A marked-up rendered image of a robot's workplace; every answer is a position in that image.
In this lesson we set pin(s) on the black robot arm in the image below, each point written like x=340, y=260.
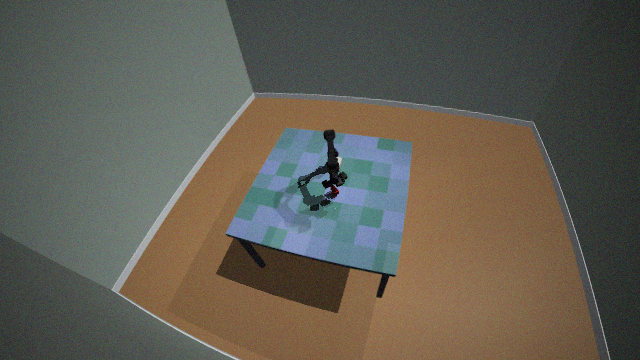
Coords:
x=332, y=163

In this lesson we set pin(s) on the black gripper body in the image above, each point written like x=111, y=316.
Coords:
x=327, y=184

